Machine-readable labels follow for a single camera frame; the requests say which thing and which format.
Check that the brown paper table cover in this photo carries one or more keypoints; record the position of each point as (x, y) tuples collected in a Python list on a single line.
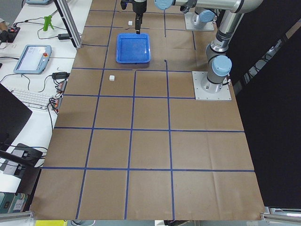
[(142, 147)]

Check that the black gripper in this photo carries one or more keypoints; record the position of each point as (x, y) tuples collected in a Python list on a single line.
[(138, 6)]

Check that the blue plastic tray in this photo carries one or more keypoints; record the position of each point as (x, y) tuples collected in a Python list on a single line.
[(132, 48)]

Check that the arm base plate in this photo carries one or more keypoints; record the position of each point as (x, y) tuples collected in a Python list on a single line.
[(206, 91), (200, 22)]

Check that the white keyboard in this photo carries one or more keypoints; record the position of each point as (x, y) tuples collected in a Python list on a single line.
[(31, 99)]

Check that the black monitor stand base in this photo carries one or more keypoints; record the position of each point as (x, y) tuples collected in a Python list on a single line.
[(22, 155)]

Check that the black monitor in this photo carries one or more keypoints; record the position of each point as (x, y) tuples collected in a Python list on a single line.
[(13, 117)]

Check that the aluminium frame post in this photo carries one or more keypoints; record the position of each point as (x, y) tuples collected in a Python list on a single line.
[(67, 18)]

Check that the teach pendant tablet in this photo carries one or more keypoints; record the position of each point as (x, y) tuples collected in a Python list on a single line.
[(33, 59)]

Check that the black power adapter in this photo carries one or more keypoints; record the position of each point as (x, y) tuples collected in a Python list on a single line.
[(63, 36)]

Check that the green handled reacher grabber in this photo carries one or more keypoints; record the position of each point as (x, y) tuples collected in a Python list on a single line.
[(47, 23)]

